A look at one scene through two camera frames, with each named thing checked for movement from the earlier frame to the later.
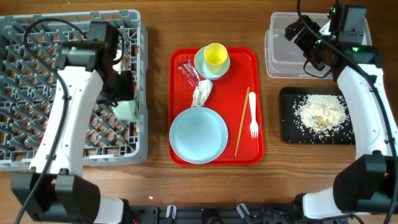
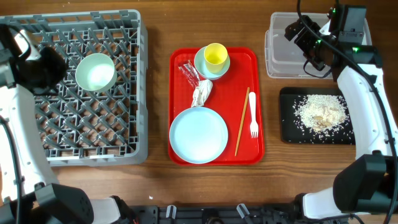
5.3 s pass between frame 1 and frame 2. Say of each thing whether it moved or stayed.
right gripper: stayed
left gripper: moved
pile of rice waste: stayed
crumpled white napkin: stayed
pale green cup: moved
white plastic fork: stayed
